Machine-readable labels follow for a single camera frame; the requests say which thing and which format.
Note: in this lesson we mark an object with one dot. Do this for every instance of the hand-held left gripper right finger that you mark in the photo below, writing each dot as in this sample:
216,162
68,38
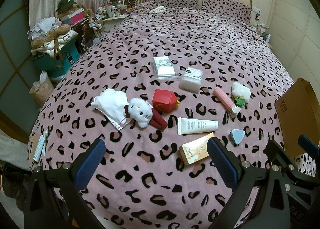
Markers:
222,162

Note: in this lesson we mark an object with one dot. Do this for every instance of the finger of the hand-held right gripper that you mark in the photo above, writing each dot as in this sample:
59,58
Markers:
280,155
308,142

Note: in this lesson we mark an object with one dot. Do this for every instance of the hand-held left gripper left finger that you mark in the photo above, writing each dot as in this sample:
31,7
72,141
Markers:
91,161

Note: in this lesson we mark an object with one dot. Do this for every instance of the brown cardboard box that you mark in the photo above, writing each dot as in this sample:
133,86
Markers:
297,119

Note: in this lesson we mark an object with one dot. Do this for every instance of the golden cardboard packet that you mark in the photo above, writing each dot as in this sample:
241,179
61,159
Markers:
195,151

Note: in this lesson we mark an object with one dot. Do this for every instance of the white cat plush toy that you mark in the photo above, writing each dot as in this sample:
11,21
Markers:
140,114

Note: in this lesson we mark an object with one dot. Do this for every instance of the small white plush toy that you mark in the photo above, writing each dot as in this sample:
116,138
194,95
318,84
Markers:
241,91

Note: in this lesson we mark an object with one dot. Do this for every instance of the red house-shaped box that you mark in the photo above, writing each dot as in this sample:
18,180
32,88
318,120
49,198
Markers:
163,100

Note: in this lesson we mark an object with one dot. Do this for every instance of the white cotton swab box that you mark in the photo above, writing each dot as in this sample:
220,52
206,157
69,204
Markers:
191,81

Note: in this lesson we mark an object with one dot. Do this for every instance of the white clear plastic packet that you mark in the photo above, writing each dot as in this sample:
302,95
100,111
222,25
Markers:
163,66

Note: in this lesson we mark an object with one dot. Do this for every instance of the blue triangular powder puff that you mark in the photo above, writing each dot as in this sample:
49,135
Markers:
237,136

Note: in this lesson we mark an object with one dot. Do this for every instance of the white cream tube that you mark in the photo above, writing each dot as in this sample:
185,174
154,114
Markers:
197,125

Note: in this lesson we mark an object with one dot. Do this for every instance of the pink leopard print blanket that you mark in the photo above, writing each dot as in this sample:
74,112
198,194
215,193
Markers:
150,181

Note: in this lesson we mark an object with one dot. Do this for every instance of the pink white tube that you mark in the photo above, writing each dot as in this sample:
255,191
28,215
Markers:
223,96

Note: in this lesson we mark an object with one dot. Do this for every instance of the brown paper bag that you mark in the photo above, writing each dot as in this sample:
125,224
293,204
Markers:
41,91

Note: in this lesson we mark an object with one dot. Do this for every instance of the green storage box with clothes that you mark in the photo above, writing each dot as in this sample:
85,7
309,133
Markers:
67,56

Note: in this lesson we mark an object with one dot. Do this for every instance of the group of small bottles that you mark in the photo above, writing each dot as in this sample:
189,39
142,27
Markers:
262,29

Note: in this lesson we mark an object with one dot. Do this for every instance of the dark wooden cabinet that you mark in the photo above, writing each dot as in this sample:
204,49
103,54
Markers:
85,36

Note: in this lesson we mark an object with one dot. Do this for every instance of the brown teddy bear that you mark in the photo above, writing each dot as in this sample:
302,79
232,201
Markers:
50,35

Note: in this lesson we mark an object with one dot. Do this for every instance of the white side table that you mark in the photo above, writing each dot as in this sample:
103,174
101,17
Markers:
112,19

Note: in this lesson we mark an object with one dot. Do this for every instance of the pile of white clothes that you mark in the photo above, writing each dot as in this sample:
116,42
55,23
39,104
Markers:
43,25

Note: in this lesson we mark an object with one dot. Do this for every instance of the dark green cap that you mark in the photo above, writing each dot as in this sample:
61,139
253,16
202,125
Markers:
66,3

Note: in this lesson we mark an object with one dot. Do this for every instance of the shelf of small trinkets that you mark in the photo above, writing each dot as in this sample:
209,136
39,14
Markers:
117,2

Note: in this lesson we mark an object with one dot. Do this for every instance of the small white cloth item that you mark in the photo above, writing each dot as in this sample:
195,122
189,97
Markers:
158,9

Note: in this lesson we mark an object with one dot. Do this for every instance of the white wall socket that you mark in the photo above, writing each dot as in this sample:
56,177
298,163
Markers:
255,10

